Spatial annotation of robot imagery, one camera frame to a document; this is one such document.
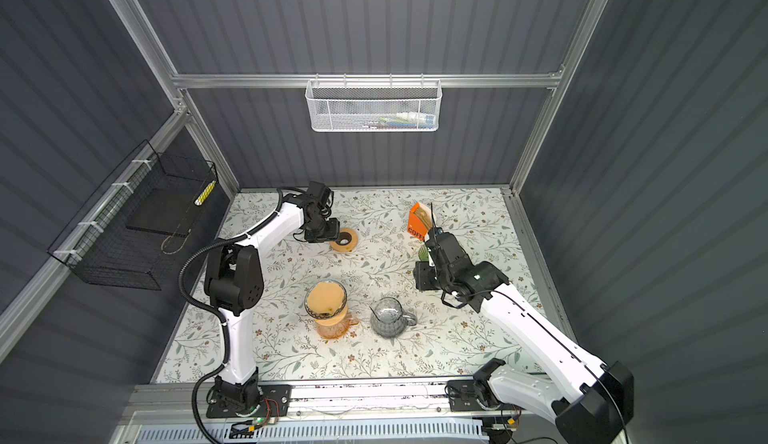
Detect black corrugated cable conduit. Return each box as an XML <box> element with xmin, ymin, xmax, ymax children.
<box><xmin>178</xmin><ymin>187</ymin><xmax>301</xmax><ymax>444</ymax></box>

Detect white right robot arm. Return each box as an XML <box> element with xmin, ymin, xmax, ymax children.
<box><xmin>414</xmin><ymin>228</ymin><xmax>634</xmax><ymax>443</ymax></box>

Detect yellow marker pen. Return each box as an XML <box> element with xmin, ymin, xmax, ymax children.
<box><xmin>194</xmin><ymin>180</ymin><xmax>217</xmax><ymax>207</ymax></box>

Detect orange coffee filter box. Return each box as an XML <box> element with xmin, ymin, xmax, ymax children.
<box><xmin>407</xmin><ymin>202</ymin><xmax>434</xmax><ymax>242</ymax></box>

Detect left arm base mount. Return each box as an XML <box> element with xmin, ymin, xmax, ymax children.
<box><xmin>206</xmin><ymin>374</ymin><xmax>293</xmax><ymax>419</ymax></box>

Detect grey glass carafe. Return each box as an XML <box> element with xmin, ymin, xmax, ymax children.
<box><xmin>370</xmin><ymin>297</ymin><xmax>417</xmax><ymax>339</ymax></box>

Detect black wire basket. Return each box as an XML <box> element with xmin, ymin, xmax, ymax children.
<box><xmin>48</xmin><ymin>141</ymin><xmax>224</xmax><ymax>291</ymax></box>

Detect orange glass carafe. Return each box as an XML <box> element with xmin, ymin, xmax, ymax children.
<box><xmin>315</xmin><ymin>312</ymin><xmax>359</xmax><ymax>340</ymax></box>

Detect green glass dripper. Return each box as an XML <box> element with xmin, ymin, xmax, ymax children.
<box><xmin>418</xmin><ymin>244</ymin><xmax>429</xmax><ymax>262</ymax></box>

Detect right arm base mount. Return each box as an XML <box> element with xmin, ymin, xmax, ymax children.
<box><xmin>444</xmin><ymin>379</ymin><xmax>521</xmax><ymax>412</ymax></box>

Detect black flat pad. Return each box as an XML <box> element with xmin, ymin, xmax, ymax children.
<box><xmin>126</xmin><ymin>188</ymin><xmax>202</xmax><ymax>237</ymax></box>

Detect grey glass dripper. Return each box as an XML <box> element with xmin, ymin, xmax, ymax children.
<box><xmin>303</xmin><ymin>280</ymin><xmax>349</xmax><ymax>325</ymax></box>

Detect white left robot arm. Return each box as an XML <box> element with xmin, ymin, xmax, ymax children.
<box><xmin>204</xmin><ymin>181</ymin><xmax>340</xmax><ymax>387</ymax></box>

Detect white wire basket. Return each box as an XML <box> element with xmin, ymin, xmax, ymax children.
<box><xmin>305</xmin><ymin>79</ymin><xmax>443</xmax><ymax>133</ymax></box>

